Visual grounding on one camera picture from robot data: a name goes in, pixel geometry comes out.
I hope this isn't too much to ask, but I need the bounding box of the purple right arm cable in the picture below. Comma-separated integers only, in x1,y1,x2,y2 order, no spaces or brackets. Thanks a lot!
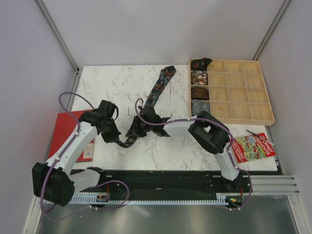
135,98,254,212

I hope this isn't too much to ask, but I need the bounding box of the red flat box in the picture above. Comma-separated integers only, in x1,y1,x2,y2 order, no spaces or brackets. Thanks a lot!
47,109,96,162

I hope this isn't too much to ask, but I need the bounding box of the grey aluminium frame post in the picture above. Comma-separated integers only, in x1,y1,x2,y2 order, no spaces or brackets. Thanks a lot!
34,0,81,74

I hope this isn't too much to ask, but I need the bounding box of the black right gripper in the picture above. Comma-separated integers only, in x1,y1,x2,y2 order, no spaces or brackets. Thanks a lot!
126,115,154,137

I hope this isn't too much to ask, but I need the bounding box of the thin pencil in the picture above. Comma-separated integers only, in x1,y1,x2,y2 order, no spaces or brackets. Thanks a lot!
246,129,274,146

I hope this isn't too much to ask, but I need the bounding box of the multicolour patterned rolled tie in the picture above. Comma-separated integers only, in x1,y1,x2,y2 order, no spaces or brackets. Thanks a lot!
191,70,208,85

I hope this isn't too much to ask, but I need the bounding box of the grey blue rolled tie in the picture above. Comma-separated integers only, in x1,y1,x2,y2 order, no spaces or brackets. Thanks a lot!
191,99,211,116

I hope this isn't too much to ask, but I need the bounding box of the dark blue floral tie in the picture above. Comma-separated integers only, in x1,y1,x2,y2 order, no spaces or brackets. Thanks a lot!
117,65,176,148

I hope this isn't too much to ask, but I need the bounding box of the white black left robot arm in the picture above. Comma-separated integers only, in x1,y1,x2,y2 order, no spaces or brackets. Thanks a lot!
32,100,121,207

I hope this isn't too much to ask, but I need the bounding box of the red treehouse children's book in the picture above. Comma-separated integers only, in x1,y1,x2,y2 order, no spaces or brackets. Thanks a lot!
231,133,276,163

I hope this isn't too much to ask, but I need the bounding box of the white slotted cable duct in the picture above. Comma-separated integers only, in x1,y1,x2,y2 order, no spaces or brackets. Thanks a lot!
69,193,229,205

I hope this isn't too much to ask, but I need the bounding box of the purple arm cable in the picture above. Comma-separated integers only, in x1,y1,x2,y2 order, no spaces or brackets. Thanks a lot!
39,92,130,222
135,98,254,212

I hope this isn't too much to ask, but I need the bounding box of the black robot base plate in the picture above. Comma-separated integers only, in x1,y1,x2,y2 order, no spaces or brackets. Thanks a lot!
78,169,254,203

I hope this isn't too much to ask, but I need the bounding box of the dark brown rolled tie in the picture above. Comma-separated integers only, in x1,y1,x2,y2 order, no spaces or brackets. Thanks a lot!
191,87,210,100

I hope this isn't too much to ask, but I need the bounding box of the black orange rolled tie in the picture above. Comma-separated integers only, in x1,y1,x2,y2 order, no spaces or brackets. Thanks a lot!
191,58,213,71

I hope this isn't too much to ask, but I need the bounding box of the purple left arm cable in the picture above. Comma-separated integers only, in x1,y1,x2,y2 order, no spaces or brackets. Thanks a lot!
39,92,130,222

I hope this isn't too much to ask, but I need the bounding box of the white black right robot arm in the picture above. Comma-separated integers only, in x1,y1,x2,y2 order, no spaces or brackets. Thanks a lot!
126,106,242,192

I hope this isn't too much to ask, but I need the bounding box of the wooden compartment tray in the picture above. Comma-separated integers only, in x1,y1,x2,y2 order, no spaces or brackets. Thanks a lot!
188,59,275,126

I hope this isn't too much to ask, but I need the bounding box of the grey right frame post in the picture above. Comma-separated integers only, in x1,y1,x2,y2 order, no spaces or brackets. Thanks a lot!
252,0,293,60

